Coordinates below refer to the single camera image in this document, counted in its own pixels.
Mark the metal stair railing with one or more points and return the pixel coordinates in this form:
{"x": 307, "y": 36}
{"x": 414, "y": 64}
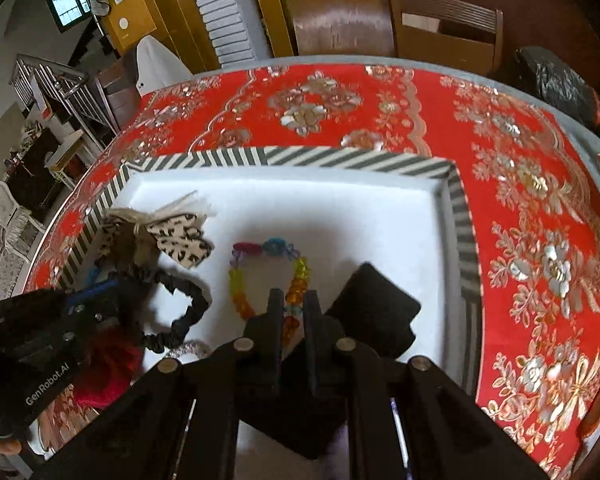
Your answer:
{"x": 65, "y": 90}

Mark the dark round table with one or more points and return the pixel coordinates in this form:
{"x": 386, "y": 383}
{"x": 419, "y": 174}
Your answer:
{"x": 530, "y": 10}

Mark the small white table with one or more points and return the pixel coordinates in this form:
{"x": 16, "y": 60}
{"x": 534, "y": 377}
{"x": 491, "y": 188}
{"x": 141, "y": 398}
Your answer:
{"x": 65, "y": 150}

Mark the light wooden slat-back chair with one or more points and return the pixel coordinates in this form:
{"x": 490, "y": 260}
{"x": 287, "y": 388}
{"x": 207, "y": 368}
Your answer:
{"x": 445, "y": 35}

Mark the dark wooden cabinet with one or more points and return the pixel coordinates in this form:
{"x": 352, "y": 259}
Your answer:
{"x": 30, "y": 170}

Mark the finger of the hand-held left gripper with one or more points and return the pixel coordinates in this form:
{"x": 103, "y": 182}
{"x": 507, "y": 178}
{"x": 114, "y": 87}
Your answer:
{"x": 92, "y": 293}

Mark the pink glitter scrunchie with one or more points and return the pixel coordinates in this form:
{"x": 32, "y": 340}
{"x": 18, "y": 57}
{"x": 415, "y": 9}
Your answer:
{"x": 190, "y": 347}

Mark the black plastic bag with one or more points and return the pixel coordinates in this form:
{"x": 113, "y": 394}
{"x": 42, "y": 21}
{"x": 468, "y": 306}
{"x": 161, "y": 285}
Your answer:
{"x": 555, "y": 80}

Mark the striped white-lined box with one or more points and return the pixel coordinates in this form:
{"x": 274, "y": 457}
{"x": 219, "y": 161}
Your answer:
{"x": 330, "y": 210}

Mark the barred window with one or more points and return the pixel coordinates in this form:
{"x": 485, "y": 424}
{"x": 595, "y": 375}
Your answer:
{"x": 70, "y": 2}

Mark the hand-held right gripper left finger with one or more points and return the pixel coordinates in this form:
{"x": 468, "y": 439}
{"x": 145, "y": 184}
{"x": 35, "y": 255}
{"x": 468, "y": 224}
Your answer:
{"x": 276, "y": 320}

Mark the dark wooden slat-back chair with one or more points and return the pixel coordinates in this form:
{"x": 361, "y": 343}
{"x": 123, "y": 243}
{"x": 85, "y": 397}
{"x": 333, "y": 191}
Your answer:
{"x": 117, "y": 95}

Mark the light grey jacket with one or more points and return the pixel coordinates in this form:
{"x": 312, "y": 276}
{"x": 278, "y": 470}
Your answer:
{"x": 160, "y": 65}

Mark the red floral tablecloth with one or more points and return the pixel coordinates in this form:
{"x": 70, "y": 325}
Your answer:
{"x": 520, "y": 185}

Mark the brown panel-back chair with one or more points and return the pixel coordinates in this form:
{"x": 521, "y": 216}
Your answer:
{"x": 340, "y": 25}

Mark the black scrunchie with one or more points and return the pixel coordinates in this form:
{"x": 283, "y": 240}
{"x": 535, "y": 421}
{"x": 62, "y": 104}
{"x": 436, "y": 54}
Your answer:
{"x": 192, "y": 305}

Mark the black cloth pouch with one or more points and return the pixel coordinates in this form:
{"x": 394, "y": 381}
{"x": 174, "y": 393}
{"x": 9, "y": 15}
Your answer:
{"x": 375, "y": 305}

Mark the white louvered door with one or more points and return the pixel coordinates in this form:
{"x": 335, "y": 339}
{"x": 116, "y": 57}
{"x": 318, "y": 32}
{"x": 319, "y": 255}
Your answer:
{"x": 225, "y": 10}

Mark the white carved armchair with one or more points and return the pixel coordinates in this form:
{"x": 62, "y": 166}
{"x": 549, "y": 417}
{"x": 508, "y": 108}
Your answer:
{"x": 5, "y": 215}

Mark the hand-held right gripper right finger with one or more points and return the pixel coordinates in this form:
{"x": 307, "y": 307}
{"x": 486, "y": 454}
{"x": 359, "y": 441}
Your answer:
{"x": 311, "y": 320}

